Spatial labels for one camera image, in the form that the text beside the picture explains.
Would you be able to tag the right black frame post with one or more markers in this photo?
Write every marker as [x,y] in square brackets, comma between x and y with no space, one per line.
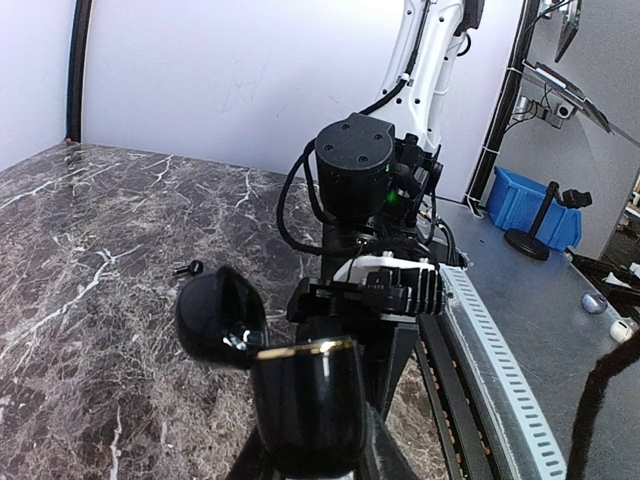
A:
[505,104]

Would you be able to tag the black charging case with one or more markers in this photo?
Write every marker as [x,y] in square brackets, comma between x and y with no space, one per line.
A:
[309,398]

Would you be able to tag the black front frame rail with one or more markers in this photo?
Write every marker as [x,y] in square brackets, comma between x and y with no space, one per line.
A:
[471,443]

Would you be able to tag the grey round knob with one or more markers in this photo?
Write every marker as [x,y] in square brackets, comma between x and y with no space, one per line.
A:
[594,303]

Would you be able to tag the black earbud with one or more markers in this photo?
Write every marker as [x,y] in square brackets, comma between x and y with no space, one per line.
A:
[194,268]

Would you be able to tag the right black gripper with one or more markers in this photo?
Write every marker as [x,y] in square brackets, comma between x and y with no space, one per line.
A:
[321,308]

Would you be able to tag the black frame post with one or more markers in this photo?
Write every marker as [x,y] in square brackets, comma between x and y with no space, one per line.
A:
[505,104]
[76,69]

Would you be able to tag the white slotted cable duct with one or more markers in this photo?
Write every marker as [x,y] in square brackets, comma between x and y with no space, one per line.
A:
[517,430]

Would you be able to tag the left black frame post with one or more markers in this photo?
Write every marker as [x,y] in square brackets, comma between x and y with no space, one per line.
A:
[76,69]

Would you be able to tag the black desk stand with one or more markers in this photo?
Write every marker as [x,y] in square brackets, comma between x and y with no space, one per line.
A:
[528,243]

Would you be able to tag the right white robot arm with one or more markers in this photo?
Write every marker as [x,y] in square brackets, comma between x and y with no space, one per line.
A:
[371,180]

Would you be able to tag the white round knob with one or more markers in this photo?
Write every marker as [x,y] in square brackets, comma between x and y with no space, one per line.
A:
[622,330]

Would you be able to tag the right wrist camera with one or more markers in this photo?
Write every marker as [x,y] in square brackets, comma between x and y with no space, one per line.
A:
[395,286]

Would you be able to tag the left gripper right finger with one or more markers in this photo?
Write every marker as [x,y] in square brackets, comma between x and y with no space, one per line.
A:
[382,458]

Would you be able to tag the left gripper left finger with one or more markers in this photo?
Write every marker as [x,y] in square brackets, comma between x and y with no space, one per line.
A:
[253,462]

